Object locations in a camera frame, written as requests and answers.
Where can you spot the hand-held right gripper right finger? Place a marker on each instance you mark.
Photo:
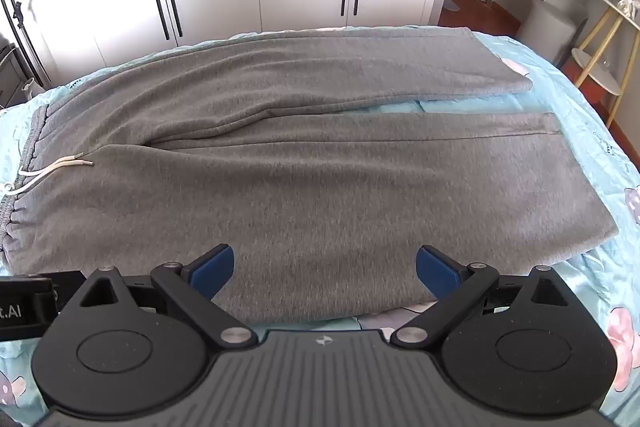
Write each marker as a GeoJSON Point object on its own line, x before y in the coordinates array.
{"type": "Point", "coordinates": [434, 274]}

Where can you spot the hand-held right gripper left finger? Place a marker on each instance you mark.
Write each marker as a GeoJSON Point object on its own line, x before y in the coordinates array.
{"type": "Point", "coordinates": [216, 268]}

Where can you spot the grey pants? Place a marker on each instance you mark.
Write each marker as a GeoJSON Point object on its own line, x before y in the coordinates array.
{"type": "Point", "coordinates": [300, 182]}

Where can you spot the light blue printed blanket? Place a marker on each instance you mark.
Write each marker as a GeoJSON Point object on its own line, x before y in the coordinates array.
{"type": "Point", "coordinates": [575, 107]}

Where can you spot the dark object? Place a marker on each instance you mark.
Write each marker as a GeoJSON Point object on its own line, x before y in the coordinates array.
{"type": "Point", "coordinates": [10, 77]}

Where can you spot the black tripod stand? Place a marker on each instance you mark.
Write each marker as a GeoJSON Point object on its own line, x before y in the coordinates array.
{"type": "Point", "coordinates": [30, 42]}

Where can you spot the side table with gold legs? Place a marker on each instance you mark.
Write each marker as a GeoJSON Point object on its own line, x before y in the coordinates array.
{"type": "Point", "coordinates": [597, 57]}

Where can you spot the white cylindrical bin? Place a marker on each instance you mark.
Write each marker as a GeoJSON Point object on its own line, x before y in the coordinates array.
{"type": "Point", "coordinates": [547, 27]}

